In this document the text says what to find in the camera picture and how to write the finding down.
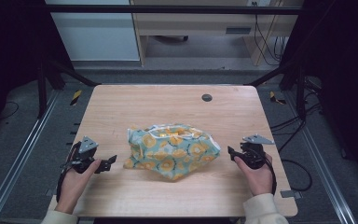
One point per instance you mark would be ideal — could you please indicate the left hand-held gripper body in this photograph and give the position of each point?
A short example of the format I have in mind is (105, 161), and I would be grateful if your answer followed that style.
(85, 149)

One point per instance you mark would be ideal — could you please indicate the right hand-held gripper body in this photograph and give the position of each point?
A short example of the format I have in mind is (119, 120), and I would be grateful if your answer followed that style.
(254, 152)

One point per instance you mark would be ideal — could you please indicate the teal yellow floral cloth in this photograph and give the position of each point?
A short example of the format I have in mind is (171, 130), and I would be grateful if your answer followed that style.
(171, 152)

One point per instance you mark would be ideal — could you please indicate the person's right hand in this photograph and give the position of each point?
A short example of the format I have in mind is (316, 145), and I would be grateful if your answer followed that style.
(256, 179)

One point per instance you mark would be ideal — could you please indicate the person's left hand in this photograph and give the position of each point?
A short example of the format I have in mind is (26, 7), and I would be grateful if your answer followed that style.
(74, 183)

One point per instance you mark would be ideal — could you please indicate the yellow black striped tape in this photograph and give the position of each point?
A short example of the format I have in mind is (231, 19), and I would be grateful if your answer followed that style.
(275, 98)
(76, 97)

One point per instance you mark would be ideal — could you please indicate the grey round table grommet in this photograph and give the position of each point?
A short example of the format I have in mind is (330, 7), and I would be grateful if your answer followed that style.
(207, 97)

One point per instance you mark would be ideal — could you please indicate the white cabinet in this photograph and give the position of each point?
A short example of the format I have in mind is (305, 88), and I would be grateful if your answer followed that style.
(96, 34)

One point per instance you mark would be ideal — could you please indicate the black curtain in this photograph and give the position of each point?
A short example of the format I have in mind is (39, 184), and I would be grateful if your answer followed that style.
(345, 77)
(9, 56)

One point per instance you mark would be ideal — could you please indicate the grey table edge bracket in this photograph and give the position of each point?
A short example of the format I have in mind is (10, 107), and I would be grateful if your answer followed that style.
(290, 194)

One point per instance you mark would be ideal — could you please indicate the aluminium floor rail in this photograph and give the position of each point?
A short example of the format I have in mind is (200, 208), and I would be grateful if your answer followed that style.
(323, 168)
(18, 158)

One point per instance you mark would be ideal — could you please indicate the black metal frame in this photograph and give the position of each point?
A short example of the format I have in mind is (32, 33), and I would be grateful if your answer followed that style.
(174, 10)

